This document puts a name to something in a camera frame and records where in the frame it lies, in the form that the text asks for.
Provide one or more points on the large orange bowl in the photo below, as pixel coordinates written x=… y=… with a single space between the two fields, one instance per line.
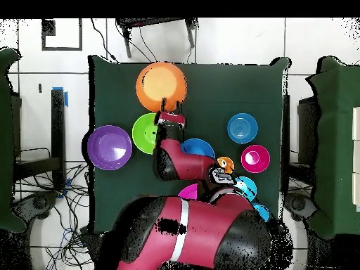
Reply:
x=160 y=84

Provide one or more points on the large pink bowl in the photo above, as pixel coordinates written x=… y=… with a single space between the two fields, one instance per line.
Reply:
x=189 y=192

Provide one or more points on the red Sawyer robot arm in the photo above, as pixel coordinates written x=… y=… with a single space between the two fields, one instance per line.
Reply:
x=197 y=230

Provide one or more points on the green bowl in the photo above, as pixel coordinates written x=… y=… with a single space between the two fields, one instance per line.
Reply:
x=143 y=133

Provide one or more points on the dark green tablecloth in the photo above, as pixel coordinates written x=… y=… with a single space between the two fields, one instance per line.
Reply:
x=225 y=84

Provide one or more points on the translucent blue bowl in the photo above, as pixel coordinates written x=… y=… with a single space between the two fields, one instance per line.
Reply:
x=242 y=128

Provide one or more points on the purple bowl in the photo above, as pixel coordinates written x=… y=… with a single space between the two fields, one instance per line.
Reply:
x=107 y=147

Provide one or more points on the orange cup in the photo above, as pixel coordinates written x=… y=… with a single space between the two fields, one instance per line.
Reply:
x=227 y=164

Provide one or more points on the black stool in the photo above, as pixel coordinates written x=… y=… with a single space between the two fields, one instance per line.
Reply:
x=154 y=22

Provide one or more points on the blue tape strip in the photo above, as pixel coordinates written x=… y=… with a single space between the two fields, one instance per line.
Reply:
x=66 y=98

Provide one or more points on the small crimson bowl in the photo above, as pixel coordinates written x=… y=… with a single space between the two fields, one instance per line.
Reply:
x=260 y=163

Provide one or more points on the small ribbed cyan bowl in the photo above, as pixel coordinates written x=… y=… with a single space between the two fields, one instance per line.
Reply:
x=249 y=187

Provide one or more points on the black bench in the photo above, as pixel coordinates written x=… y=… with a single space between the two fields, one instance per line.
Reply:
x=57 y=126
x=308 y=126

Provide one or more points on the blue cup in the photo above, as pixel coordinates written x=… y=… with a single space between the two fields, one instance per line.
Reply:
x=263 y=211

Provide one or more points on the black floor box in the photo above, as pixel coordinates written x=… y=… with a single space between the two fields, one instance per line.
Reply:
x=90 y=239

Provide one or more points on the green clothed side table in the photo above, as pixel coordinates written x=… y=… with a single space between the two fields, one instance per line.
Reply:
x=337 y=140
x=5 y=140

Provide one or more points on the white drawer unit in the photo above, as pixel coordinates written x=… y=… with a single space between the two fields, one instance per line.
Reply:
x=356 y=126

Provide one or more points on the black square frame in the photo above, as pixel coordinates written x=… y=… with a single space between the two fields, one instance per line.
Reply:
x=62 y=49

